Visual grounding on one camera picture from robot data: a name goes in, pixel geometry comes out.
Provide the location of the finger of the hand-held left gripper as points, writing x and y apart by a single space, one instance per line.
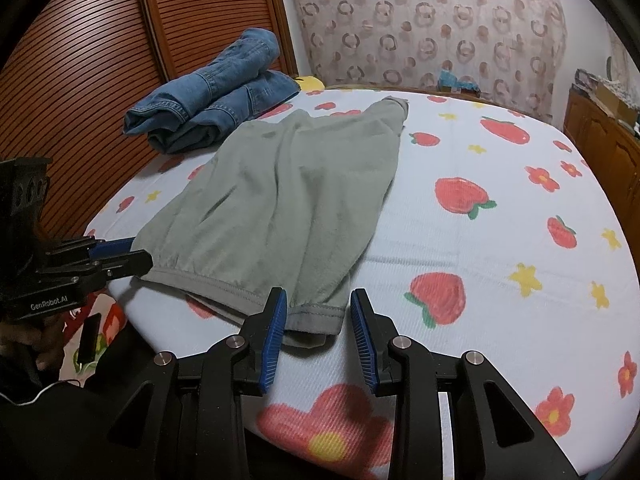
115 246
130 263

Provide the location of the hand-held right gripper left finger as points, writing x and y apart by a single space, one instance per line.
272 347

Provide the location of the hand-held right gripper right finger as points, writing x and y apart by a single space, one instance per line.
362 347

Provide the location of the grey pants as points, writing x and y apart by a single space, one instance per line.
280 200

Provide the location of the person's left hand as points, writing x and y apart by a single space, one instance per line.
35 342

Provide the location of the black rectangular device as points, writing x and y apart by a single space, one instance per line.
88 339

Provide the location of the strawberry print bed sheet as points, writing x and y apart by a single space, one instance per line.
475 270

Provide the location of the folded blue jeans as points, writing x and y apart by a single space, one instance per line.
210 105

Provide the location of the wooden louvred wardrobe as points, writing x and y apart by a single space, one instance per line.
90 60

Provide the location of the yellow plush toy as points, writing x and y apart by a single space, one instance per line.
309 83

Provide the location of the blue toy box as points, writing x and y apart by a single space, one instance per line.
457 82

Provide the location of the wooden low cabinet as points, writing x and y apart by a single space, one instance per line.
605 155

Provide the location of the circle pattern sheer curtain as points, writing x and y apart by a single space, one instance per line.
425 25

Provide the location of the cardboard box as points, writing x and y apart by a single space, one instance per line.
617 102

